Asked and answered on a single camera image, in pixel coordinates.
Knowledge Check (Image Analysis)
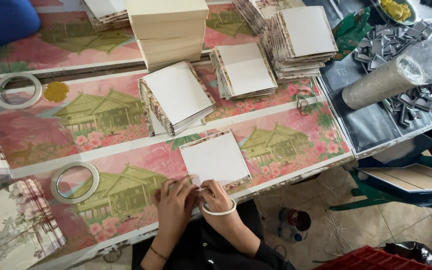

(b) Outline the red plastic crate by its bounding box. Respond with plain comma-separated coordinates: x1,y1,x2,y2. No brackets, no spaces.
313,245,432,270

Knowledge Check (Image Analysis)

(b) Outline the dark blue board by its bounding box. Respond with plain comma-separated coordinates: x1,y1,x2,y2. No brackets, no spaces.
358,134,432,168

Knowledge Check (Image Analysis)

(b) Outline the gold round sticker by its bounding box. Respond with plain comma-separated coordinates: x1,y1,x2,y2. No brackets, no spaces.
43,81,70,103

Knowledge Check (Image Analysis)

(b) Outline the pink printed table cover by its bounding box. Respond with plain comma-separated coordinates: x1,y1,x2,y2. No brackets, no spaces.
0,0,355,270

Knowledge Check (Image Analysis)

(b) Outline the person's black clothing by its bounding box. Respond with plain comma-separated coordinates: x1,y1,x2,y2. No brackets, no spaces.
131,199,298,270

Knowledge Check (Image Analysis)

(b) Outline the clear plastic bottle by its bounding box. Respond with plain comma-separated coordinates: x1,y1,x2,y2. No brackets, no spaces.
277,207,313,244

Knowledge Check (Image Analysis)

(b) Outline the black table sheet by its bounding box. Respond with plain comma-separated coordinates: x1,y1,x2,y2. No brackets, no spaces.
302,0,432,159

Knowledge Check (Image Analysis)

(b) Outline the slanted stack of floral cards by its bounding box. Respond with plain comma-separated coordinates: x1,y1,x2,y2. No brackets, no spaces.
232,0,269,35

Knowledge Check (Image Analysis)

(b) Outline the thin dark wrist bracelet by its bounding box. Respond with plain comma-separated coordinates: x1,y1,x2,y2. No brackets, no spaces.
149,245,169,262

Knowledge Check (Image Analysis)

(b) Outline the green printed paper piece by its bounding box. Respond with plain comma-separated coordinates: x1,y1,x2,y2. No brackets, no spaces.
331,7,373,61

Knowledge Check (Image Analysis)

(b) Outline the stack of cream boards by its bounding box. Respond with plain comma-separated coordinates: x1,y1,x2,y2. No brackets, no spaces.
124,0,210,72

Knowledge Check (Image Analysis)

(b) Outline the blue cushion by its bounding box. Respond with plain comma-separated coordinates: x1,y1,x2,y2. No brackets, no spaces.
0,0,42,52

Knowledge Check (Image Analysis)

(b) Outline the person's right hand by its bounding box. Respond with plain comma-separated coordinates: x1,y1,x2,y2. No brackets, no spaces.
199,179,235,216

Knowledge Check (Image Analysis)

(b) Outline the tall stack of white cards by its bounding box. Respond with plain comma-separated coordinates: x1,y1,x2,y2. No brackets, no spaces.
262,5,339,82

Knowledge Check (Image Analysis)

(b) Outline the white card with floral border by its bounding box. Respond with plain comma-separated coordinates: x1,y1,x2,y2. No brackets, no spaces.
179,128,253,192

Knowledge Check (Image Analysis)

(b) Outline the small stack of white cards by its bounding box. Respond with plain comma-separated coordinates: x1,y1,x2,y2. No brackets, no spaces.
209,42,278,100

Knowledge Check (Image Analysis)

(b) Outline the bunch of rubber bands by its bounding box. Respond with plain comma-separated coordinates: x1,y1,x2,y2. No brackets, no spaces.
295,89,319,117

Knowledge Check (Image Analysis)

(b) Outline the black plastic bag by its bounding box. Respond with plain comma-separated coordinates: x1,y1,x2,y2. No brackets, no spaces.
383,241,432,269

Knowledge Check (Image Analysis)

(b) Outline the plastic-wrapped paper roll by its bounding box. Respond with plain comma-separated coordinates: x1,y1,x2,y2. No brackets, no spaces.
341,54,425,110

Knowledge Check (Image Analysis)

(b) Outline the white tape roll on wrist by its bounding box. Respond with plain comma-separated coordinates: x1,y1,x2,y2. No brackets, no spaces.
201,198,238,217

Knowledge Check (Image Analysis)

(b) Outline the green plastic chair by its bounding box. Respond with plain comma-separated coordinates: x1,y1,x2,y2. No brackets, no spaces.
328,155,432,214

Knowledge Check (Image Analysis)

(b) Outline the beige board with blue edge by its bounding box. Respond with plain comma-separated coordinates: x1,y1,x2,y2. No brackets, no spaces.
355,163,432,194

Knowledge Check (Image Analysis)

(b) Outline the stack of floral plaid sheets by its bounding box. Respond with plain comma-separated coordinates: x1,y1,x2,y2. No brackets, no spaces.
0,178,67,270

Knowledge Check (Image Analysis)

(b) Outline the person's left hand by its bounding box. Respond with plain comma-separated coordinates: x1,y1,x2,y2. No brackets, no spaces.
152,174,201,241

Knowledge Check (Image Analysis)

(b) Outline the pile of grey corner pieces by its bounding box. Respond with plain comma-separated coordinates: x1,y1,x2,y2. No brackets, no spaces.
352,19,432,129

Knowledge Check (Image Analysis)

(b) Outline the leaning stack of white cards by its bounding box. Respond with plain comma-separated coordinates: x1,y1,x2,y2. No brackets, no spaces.
138,61,217,137

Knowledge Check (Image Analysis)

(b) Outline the green bowl of yellow snacks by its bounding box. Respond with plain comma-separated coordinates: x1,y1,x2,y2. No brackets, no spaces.
373,0,418,26

